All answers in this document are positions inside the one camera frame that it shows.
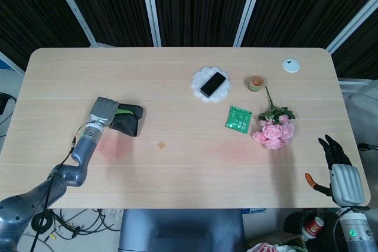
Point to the black rectangular box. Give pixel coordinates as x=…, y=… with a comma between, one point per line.
x=212, y=84

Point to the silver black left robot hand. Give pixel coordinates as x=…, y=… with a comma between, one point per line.
x=103, y=110

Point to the red white plastic bag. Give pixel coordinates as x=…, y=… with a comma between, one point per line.
x=265, y=247

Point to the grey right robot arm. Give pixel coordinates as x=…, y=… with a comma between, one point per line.
x=355, y=234

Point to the pink artificial flower bouquet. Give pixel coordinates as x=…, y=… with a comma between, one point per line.
x=274, y=135

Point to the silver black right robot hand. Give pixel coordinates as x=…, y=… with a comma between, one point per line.
x=348, y=184

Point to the white flower-shaped plate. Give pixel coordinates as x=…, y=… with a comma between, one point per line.
x=195, y=85

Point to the small orange green cup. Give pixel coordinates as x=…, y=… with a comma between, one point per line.
x=254, y=85

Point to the green sachet packet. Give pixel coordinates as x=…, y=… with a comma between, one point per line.
x=238, y=119

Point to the white blue panel edge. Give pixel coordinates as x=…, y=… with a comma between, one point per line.
x=6, y=64

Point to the black round container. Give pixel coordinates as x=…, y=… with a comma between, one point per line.
x=292, y=222

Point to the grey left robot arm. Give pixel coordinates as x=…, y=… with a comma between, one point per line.
x=85, y=148

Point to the white jar red label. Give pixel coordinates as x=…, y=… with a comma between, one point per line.
x=313, y=227

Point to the white partition frame post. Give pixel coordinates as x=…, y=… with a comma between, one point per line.
x=149, y=4
x=249, y=7
x=72, y=7
x=354, y=19

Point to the white round grommet cap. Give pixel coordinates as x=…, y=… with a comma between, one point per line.
x=291, y=65

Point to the grey robot torso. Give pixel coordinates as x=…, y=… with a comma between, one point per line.
x=177, y=228

